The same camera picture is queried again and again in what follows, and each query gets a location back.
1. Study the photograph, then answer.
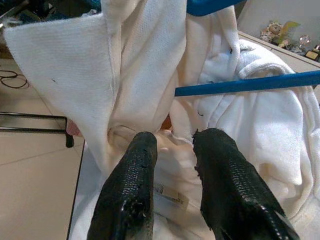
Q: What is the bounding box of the white printed t-shirt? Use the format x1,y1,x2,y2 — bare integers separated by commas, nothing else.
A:
3,0,320,240

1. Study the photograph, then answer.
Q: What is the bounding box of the black floor cable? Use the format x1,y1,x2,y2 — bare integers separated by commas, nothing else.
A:
0,69,30,90

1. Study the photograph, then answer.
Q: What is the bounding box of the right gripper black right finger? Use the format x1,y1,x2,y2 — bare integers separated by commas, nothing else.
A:
192,127,300,240

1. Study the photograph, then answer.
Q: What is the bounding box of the black clothes rack frame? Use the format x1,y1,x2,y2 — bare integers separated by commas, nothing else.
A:
0,111,76,148

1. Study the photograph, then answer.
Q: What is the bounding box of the crystal globe trophy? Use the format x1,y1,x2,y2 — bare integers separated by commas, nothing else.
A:
298,34,313,50

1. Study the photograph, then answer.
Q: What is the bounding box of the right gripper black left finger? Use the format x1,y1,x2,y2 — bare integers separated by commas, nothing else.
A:
86,131,158,240

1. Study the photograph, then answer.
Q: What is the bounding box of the blue plastic hanger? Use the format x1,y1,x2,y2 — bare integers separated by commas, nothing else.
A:
174,0,320,98

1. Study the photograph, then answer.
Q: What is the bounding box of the small gold black plaque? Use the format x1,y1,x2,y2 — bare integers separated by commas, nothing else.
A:
306,44,320,62

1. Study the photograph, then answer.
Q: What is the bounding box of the spotted plush figurine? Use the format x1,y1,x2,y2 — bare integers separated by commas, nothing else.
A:
259,19,301,47

